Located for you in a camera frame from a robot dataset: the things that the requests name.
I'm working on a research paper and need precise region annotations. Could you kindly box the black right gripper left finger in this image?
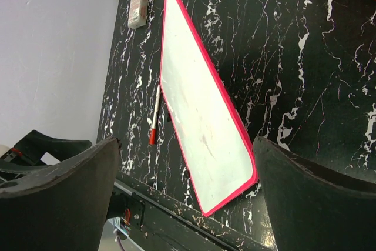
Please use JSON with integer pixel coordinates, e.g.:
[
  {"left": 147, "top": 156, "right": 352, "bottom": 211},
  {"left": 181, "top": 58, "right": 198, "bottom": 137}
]
[{"left": 1, "top": 137, "right": 120, "bottom": 250}]

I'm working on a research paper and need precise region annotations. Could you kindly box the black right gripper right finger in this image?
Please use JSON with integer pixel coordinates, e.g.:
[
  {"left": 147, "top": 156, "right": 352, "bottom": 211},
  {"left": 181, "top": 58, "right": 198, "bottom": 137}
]
[{"left": 253, "top": 136, "right": 375, "bottom": 250}]

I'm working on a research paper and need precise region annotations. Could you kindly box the pink framed whiteboard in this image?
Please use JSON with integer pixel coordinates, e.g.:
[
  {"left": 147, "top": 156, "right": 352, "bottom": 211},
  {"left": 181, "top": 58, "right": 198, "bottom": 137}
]
[{"left": 160, "top": 0, "right": 259, "bottom": 216}]

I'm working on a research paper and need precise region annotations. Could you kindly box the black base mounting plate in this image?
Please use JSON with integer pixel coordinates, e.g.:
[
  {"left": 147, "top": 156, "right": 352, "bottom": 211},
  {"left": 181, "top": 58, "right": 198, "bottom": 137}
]
[{"left": 109, "top": 176, "right": 268, "bottom": 250}]

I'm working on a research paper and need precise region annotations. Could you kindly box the small pink white box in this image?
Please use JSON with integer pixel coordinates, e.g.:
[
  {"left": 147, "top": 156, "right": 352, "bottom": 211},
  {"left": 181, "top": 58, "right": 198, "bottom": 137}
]
[{"left": 127, "top": 0, "right": 148, "bottom": 29}]

